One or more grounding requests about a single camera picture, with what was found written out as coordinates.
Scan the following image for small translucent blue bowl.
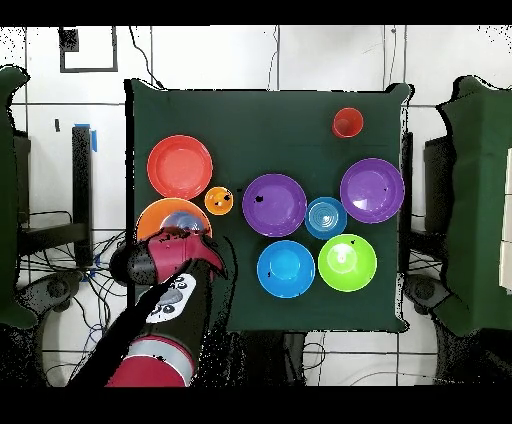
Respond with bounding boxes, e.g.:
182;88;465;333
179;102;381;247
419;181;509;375
304;196;349;241
159;210;206;232

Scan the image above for large orange bowl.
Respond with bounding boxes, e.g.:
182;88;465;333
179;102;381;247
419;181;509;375
136;197;214;241

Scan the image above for purple bowl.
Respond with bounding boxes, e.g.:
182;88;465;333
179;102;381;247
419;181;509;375
339;157;406;224
241;172;308;238

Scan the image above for orange cup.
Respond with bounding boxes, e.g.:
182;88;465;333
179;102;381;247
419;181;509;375
204;186;235;216

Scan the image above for dark green tablecloth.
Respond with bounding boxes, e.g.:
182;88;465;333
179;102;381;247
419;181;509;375
125;78;413;335

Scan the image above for red shallow bowl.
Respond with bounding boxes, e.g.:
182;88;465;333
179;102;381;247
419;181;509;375
146;134;214;201

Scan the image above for green bowl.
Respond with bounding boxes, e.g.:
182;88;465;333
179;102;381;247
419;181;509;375
317;233;378;293

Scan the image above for red cup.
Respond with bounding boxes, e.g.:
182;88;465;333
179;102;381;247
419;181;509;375
331;106;365;140

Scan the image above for black metal stand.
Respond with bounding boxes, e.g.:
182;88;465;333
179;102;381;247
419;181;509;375
17;125;94;267

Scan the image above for blue tape strip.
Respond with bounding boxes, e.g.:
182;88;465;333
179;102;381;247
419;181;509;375
74;123;98;153

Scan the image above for green cloth side table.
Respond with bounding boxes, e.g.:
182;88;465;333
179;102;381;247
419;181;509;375
0;65;39;329
433;75;512;337

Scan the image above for white box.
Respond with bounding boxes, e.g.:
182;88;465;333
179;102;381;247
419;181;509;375
497;147;512;295

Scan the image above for tangled floor cables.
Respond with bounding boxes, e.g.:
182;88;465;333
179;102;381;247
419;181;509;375
17;231;133;387

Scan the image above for black pedestal leg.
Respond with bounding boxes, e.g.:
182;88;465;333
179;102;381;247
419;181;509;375
17;271;85;313
403;273;453;315

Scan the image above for black floor cable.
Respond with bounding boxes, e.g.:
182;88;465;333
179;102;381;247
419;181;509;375
128;26;165;90

